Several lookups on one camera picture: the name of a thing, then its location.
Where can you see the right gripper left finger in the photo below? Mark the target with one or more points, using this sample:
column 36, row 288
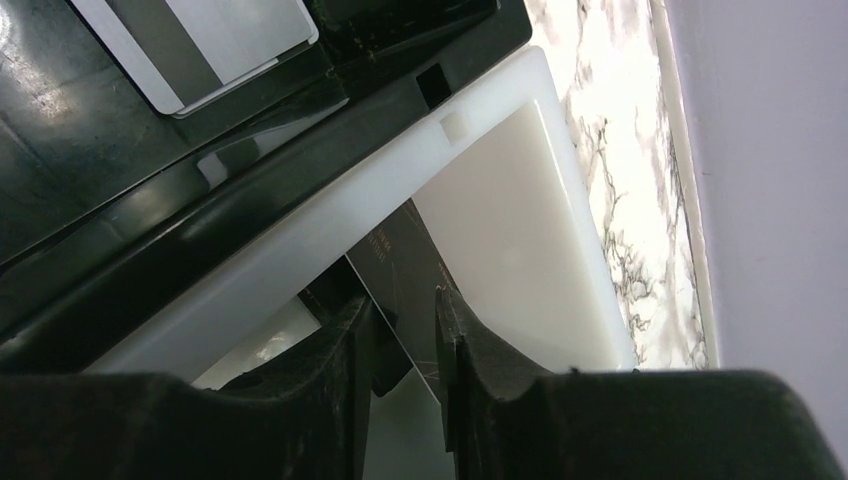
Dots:
column 302, row 415

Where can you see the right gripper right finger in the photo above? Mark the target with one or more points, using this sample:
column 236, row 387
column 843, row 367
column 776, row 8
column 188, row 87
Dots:
column 507, row 417

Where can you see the black card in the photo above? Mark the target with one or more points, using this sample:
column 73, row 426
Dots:
column 326, row 296
column 407, row 291

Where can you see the silver card in bin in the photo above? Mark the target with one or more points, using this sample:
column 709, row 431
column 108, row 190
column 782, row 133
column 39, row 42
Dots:
column 183, row 54

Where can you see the white middle bin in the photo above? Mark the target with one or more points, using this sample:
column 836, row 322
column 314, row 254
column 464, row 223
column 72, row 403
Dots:
column 485, row 191

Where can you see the left black bin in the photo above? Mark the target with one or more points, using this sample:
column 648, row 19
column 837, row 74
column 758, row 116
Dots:
column 110, row 210

